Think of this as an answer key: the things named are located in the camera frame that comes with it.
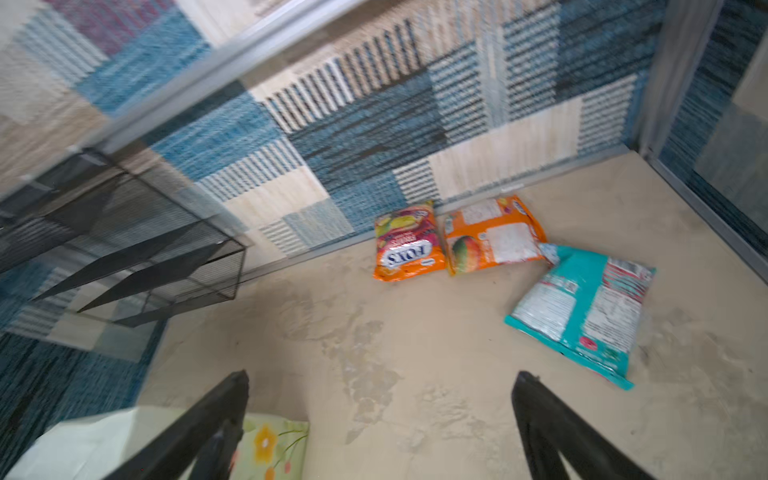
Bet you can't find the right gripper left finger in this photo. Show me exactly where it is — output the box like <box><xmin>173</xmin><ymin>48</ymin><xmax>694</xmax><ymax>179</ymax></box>
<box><xmin>107</xmin><ymin>370</ymin><xmax>249</xmax><ymax>479</ymax></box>

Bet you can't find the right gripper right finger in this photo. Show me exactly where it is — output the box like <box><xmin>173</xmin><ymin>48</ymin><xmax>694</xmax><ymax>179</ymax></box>
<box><xmin>511</xmin><ymin>371</ymin><xmax>651</xmax><ymax>479</ymax></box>

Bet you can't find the white floral paper bag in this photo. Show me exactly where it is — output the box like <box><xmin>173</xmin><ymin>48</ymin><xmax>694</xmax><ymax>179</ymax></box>
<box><xmin>2</xmin><ymin>406</ymin><xmax>311</xmax><ymax>480</ymax></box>

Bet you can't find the teal white snack packet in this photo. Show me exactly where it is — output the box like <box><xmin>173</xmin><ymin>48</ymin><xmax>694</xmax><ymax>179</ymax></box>
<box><xmin>505</xmin><ymin>244</ymin><xmax>656</xmax><ymax>390</ymax></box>

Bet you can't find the orange snack bag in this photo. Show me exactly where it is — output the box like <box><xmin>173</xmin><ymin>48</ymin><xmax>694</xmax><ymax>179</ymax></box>
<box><xmin>443</xmin><ymin>195</ymin><xmax>547</xmax><ymax>276</ymax></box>

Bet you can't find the orange Fox's candy bag back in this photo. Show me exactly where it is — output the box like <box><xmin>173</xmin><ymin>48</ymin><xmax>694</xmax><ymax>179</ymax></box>
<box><xmin>373</xmin><ymin>200</ymin><xmax>447</xmax><ymax>282</ymax></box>

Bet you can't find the black wire mesh shelf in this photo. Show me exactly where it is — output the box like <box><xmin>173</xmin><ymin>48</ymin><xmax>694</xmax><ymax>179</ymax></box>
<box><xmin>1</xmin><ymin>150</ymin><xmax>247</xmax><ymax>336</ymax></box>

